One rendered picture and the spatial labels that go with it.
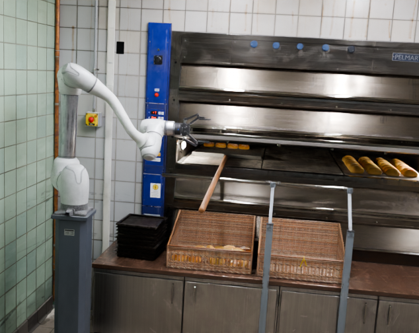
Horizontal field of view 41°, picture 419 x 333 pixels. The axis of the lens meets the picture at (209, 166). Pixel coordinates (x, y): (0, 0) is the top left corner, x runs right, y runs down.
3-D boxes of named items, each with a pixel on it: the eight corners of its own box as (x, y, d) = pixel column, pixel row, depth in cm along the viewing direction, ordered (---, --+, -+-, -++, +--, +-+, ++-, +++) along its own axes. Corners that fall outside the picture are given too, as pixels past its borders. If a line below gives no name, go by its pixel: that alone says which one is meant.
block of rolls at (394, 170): (341, 160, 463) (342, 154, 462) (401, 164, 458) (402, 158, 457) (349, 173, 403) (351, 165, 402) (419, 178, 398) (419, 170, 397)
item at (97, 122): (88, 125, 407) (88, 111, 405) (101, 126, 406) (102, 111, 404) (84, 126, 400) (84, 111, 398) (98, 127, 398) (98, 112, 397)
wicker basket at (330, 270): (257, 253, 404) (260, 215, 399) (337, 260, 398) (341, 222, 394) (254, 277, 356) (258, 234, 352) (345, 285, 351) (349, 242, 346)
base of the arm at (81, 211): (51, 216, 313) (51, 207, 312) (63, 207, 335) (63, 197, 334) (83, 219, 312) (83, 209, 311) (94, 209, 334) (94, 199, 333)
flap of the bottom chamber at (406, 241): (172, 233, 411) (175, 206, 415) (426, 256, 391) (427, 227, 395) (171, 233, 407) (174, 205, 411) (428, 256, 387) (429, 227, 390)
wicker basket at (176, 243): (176, 245, 411) (178, 208, 407) (254, 252, 406) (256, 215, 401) (164, 267, 363) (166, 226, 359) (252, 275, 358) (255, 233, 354)
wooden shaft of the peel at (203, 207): (204, 214, 268) (204, 208, 268) (197, 213, 269) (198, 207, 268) (227, 158, 436) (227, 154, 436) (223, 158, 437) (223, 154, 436)
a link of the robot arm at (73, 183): (63, 206, 313) (64, 167, 310) (55, 199, 329) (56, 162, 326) (92, 204, 321) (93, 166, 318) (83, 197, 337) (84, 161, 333)
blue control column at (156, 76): (181, 242, 612) (191, 39, 576) (195, 243, 610) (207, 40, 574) (137, 317, 423) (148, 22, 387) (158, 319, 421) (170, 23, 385)
